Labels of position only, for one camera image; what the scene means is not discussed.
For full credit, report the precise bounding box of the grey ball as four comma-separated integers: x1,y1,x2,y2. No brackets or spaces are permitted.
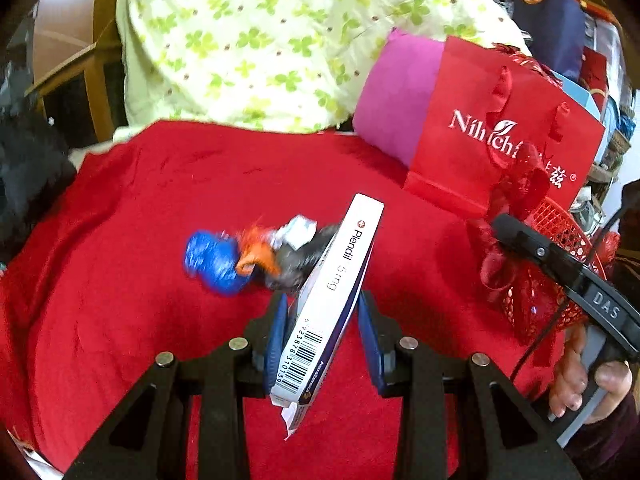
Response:
272,225,341,293

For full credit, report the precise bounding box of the person's right hand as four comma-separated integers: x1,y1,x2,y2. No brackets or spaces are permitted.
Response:
549,325,632,426

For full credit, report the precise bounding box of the magenta pillow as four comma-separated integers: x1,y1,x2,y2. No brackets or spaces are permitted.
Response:
352,30,446,168

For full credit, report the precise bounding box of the black cable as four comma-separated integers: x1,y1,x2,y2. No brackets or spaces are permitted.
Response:
509,204,628,383

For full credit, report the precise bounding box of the light blue shoebox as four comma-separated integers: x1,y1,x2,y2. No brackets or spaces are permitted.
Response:
555,72,601,121

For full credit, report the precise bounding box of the green floral quilt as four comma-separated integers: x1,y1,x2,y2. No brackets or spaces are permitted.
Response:
115,0,531,133

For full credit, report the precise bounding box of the red crinkled plastic wrapper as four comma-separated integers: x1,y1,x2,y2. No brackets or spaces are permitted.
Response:
467,147,571,366

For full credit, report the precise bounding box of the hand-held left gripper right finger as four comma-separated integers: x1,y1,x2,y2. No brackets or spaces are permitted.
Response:
356,290,582,480

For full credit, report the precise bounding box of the person's right forearm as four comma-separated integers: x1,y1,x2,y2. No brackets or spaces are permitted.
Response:
565,395,640,480

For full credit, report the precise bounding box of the white foil wrapper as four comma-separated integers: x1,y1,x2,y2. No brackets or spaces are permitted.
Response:
272,215,318,251

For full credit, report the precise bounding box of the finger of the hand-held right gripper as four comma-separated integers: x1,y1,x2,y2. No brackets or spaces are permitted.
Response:
491,212,588,286

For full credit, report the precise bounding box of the white medicine box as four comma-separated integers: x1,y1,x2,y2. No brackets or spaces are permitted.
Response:
270,192,386,441

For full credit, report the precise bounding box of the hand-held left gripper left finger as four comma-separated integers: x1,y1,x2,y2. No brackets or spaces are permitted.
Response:
62,292,291,480

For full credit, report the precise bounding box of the red shiny plastic bag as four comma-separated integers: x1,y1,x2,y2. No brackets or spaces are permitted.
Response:
492,42,563,91

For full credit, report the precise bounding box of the red paper gift bag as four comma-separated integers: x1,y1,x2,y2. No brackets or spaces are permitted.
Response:
402,35,606,221

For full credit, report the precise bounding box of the navy bag with orange handles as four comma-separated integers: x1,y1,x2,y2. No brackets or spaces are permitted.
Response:
510,0,586,81

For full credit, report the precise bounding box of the red blanket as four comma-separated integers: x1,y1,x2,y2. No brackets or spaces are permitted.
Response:
0,120,601,476

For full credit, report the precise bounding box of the orange wrapper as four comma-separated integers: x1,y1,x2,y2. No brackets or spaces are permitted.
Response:
235,225,281,278

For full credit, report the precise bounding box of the red plastic basket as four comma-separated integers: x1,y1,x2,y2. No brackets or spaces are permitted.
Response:
500,195,608,331

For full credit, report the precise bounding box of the blue wrapper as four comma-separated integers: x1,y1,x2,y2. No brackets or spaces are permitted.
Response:
184,230,256,296

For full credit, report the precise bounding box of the dark cloth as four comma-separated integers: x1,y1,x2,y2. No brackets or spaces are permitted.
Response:
0,110,76,261

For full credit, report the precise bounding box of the red carton box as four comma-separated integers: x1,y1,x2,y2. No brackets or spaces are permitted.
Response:
582,45,608,91

